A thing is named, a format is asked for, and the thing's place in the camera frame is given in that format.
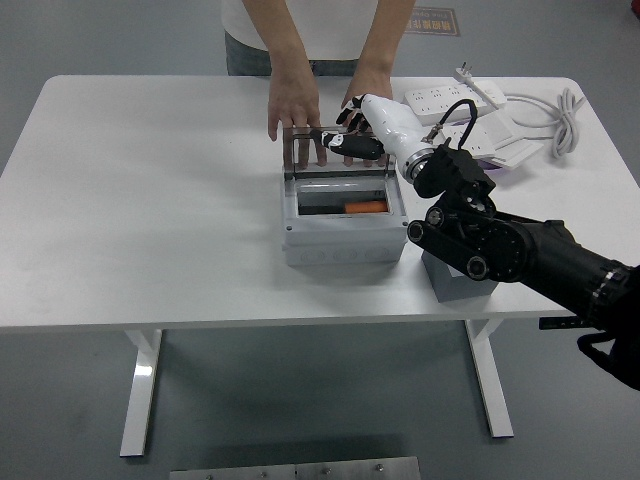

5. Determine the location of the person's right hand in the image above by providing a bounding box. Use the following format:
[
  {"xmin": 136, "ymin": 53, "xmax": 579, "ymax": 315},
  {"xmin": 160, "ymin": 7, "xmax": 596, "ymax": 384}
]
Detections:
[{"xmin": 267, "ymin": 71, "xmax": 330, "ymax": 170}]

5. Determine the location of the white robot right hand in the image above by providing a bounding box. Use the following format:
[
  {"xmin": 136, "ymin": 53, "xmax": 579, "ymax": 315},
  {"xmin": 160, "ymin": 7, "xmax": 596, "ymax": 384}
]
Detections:
[{"xmin": 308, "ymin": 92, "xmax": 432, "ymax": 169}]

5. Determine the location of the person's left hand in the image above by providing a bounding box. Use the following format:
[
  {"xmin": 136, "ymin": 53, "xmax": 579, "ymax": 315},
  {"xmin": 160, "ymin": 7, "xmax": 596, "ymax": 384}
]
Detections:
[{"xmin": 341, "ymin": 68, "xmax": 395, "ymax": 170}]

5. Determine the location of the clear hinged box lid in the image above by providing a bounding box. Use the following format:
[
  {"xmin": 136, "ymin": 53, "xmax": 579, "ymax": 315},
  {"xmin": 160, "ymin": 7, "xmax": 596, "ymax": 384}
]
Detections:
[{"xmin": 282, "ymin": 124, "xmax": 397, "ymax": 177}]

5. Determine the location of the orange cylindrical battery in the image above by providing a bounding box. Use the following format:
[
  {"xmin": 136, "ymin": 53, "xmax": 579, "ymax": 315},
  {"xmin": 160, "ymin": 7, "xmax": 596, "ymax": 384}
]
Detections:
[{"xmin": 343, "ymin": 200, "xmax": 389, "ymax": 215}]

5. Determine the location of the grey plastic junction box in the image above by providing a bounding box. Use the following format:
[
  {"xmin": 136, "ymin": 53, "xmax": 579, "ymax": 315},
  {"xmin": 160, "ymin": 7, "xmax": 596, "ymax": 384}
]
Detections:
[{"xmin": 279, "ymin": 171, "xmax": 411, "ymax": 267}]

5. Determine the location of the wide white power strip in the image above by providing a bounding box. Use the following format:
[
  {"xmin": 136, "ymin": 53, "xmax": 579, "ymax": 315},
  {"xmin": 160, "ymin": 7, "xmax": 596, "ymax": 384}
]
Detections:
[{"xmin": 401, "ymin": 84, "xmax": 495, "ymax": 128}]

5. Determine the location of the person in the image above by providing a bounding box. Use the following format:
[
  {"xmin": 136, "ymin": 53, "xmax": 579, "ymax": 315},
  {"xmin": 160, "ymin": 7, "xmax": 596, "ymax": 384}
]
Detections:
[{"xmin": 219, "ymin": 0, "xmax": 417, "ymax": 78}]

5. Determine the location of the brown floor sign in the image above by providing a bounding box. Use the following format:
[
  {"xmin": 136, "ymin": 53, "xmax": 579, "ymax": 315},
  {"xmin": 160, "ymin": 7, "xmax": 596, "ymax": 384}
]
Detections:
[{"xmin": 403, "ymin": 6, "xmax": 460, "ymax": 37}]

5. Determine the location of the slim white power strip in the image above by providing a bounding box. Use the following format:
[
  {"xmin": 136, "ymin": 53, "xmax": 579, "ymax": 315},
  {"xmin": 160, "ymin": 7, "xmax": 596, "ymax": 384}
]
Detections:
[{"xmin": 469, "ymin": 79, "xmax": 508, "ymax": 107}]

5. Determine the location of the blank white square panel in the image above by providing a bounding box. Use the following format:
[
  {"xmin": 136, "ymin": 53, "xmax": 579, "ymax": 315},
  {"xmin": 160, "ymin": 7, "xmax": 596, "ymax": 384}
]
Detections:
[{"xmin": 474, "ymin": 110, "xmax": 522, "ymax": 146}]

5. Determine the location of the grey block with round hole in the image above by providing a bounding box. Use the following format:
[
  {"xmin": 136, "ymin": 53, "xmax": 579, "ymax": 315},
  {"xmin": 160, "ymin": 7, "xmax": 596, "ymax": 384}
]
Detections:
[{"xmin": 421, "ymin": 248, "xmax": 499, "ymax": 304}]

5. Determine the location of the black table control panel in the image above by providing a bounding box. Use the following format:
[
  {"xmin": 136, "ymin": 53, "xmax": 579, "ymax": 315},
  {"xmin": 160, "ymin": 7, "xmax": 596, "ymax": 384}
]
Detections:
[{"xmin": 538, "ymin": 315, "xmax": 592, "ymax": 331}]

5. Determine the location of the white table leg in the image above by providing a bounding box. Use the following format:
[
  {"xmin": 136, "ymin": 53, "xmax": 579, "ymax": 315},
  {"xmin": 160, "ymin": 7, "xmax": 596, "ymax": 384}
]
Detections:
[
  {"xmin": 463, "ymin": 318, "xmax": 515, "ymax": 440},
  {"xmin": 118, "ymin": 328, "xmax": 165, "ymax": 457}
]

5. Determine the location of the white wall socket panel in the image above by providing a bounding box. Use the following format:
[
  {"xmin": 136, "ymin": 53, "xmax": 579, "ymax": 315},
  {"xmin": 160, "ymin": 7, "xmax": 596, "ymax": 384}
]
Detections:
[{"xmin": 439, "ymin": 122, "xmax": 501, "ymax": 161}]

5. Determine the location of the white cable with plug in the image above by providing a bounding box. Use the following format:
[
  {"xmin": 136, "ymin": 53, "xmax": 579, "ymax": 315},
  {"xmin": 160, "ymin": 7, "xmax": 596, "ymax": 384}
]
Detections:
[{"xmin": 452, "ymin": 62, "xmax": 587, "ymax": 159}]

